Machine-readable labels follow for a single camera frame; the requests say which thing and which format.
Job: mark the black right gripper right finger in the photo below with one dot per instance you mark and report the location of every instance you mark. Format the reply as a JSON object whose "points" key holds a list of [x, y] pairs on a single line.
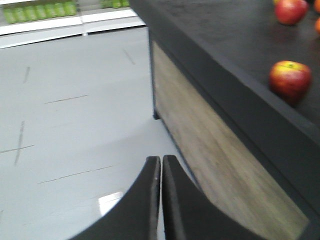
{"points": [[187, 212]]}

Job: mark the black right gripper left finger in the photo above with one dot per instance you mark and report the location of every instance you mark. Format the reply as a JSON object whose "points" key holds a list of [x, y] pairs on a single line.
{"points": [[135, 216]]}

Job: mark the black wooden display stand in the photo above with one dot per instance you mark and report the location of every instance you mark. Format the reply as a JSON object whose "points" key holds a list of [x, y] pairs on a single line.
{"points": [[255, 157]]}

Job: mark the red yellow apple near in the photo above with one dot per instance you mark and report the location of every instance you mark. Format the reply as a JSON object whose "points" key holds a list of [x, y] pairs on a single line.
{"points": [[290, 81]]}

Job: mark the white supermarket shelf unit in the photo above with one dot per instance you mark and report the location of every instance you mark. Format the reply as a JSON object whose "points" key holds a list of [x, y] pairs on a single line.
{"points": [[30, 21]]}

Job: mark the red apple front left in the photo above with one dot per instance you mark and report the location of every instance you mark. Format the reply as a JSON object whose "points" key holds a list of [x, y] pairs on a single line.
{"points": [[290, 12]]}

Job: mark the small orange front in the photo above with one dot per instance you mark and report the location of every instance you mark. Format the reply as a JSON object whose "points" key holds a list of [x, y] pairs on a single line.
{"points": [[317, 26]]}

